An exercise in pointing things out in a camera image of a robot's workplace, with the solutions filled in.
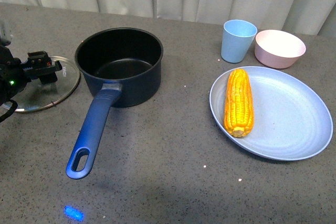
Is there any glass lid blue knob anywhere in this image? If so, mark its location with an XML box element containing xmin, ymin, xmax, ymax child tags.
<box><xmin>1</xmin><ymin>52</ymin><xmax>80</xmax><ymax>115</ymax></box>

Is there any light blue plate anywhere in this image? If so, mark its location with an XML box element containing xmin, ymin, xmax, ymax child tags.
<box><xmin>225</xmin><ymin>66</ymin><xmax>333</xmax><ymax>161</ymax></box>

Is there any pink bowl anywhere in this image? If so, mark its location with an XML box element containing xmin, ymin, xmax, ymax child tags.
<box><xmin>255</xmin><ymin>29</ymin><xmax>306</xmax><ymax>69</ymax></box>

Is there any yellow corn cob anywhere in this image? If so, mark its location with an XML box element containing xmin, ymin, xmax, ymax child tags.
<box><xmin>223</xmin><ymin>69</ymin><xmax>255</xmax><ymax>137</ymax></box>

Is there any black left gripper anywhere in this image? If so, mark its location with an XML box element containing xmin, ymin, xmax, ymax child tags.
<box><xmin>1</xmin><ymin>51</ymin><xmax>62</xmax><ymax>98</ymax></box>

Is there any black cable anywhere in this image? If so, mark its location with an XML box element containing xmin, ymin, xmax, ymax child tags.
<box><xmin>0</xmin><ymin>99</ymin><xmax>18</xmax><ymax>124</ymax></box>

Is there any light blue cup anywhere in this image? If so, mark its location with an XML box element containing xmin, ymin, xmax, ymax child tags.
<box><xmin>221</xmin><ymin>19</ymin><xmax>258</xmax><ymax>63</ymax></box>

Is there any dark blue saucepan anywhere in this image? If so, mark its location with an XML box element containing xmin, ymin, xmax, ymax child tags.
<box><xmin>66</xmin><ymin>28</ymin><xmax>163</xmax><ymax>179</ymax></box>

